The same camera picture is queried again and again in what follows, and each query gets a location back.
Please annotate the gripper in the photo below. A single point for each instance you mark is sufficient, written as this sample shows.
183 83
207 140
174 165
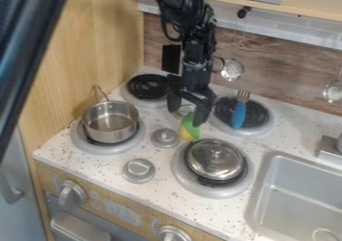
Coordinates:
196 78

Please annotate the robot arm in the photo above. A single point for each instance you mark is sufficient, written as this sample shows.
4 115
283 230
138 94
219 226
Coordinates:
180 5

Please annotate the toy stove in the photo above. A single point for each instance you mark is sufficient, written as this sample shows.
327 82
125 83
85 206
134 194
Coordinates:
209 185

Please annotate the green and yellow toy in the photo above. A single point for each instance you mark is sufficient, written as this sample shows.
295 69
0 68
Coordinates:
189 131

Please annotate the black spatula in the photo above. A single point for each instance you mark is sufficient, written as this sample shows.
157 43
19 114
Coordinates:
171 59

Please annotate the silver lid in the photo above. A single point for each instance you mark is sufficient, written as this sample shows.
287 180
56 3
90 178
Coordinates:
216 160

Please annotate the silver strainer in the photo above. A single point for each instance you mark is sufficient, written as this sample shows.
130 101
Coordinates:
232 69

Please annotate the silver pot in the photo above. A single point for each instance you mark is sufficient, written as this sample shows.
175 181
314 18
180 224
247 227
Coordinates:
110 125

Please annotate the toy sink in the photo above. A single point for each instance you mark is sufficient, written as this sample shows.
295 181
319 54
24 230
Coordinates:
298 201

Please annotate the tap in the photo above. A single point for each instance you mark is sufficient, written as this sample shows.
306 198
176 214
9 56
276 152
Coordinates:
331 146

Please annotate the black wall hook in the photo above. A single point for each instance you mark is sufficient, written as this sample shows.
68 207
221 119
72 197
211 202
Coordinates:
243 11

